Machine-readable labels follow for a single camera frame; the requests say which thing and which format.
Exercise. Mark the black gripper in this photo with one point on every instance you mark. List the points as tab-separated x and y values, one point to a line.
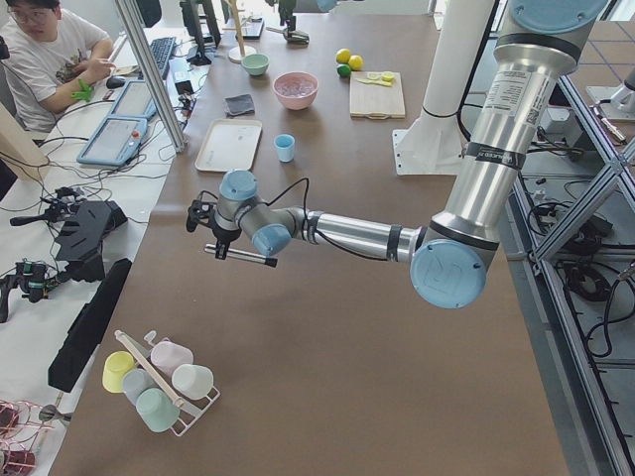
221	235
286	9

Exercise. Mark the steel muddler black tip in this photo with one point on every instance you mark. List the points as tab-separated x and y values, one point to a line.
245	256

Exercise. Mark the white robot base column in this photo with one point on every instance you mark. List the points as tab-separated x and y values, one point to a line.
432	145

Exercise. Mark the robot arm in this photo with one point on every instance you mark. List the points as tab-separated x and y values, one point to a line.
540	41
312	6

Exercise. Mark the steel ice scoop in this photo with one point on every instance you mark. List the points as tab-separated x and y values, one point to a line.
293	37

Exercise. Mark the wooden cup tree stand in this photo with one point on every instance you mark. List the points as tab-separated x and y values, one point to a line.
241	51

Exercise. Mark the pink bowl of ice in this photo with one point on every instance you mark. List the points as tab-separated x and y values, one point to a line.
296	90

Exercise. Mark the light blue plastic cup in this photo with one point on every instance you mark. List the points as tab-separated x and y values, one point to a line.
285	147

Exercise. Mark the mint green bowl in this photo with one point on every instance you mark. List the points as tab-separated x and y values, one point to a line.
255	64

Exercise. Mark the yellow lemon outer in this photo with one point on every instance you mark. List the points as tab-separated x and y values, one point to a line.
343	56

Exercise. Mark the green lime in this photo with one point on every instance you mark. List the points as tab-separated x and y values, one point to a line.
344	70

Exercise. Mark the yellow lemon near board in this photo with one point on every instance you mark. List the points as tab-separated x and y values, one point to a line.
356	62

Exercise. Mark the cream rabbit tray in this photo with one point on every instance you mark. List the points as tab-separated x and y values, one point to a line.
229	144

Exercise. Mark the yellow plastic knife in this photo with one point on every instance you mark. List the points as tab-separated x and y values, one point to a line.
379	82

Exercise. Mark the grey folded cloth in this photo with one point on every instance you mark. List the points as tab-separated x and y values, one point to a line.
239	105

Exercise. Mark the bamboo cutting board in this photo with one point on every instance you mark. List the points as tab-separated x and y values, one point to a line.
374	101

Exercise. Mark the blue teach pendant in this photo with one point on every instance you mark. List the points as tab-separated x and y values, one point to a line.
134	100
114	142

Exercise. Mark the seated person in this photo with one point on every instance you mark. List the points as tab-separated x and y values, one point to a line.
53	54

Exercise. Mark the wire rack with cups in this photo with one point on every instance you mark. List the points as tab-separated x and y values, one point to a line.
167	389

